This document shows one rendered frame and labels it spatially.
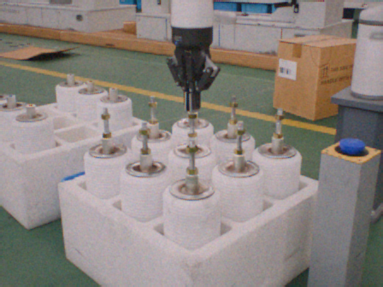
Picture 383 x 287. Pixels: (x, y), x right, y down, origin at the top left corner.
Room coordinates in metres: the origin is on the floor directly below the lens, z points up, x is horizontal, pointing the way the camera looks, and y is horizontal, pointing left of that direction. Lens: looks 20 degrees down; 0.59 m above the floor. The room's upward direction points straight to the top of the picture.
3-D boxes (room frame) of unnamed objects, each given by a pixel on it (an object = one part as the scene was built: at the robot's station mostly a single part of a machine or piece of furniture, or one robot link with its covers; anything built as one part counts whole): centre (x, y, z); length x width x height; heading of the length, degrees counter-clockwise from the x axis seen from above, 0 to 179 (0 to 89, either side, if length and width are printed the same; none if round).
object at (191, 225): (0.68, 0.00, 0.16); 0.10 x 0.10 x 0.18
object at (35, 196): (1.23, 0.38, 0.09); 0.39 x 0.39 x 0.18; 43
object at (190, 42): (0.85, 0.00, 0.45); 0.08 x 0.08 x 0.09
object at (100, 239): (0.85, 0.00, 0.09); 0.39 x 0.39 x 0.18; 45
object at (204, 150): (0.85, 0.00, 0.25); 0.08 x 0.08 x 0.01
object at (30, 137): (1.06, 0.39, 0.16); 0.10 x 0.10 x 0.18
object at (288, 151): (0.85, -0.17, 0.25); 0.08 x 0.08 x 0.01
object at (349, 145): (0.69, -0.26, 0.32); 0.04 x 0.04 x 0.02
